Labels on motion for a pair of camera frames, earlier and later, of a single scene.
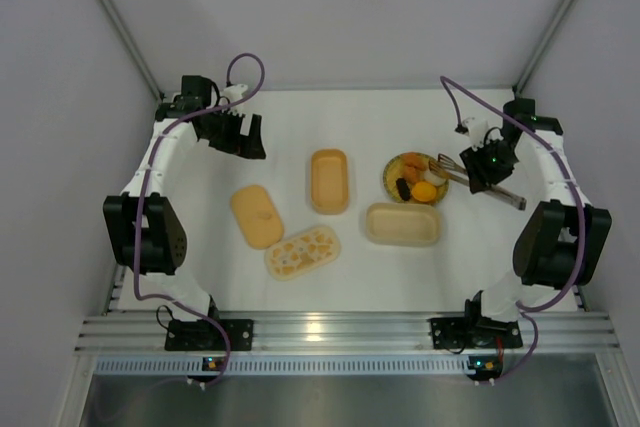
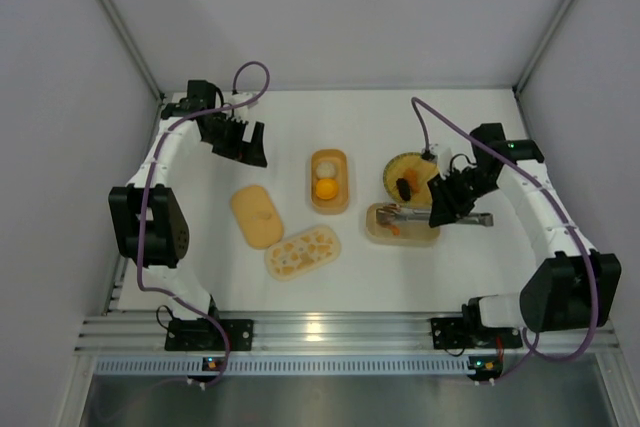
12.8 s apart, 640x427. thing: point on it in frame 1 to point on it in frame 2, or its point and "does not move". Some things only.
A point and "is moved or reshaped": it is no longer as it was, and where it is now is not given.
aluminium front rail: x=343 y=334 does not move
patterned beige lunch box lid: x=302 y=253 does not move
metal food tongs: x=446 y=168 is moved or reshaped
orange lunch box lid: x=257 y=216 does not move
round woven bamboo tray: x=394 y=171 does not move
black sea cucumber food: x=403 y=188 does not move
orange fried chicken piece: x=413 y=162 to x=413 y=179
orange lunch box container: x=329 y=181 does not move
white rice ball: x=434 y=178 to x=326 y=169
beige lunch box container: x=403 y=224 does not move
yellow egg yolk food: x=424 y=191 to x=326 y=189
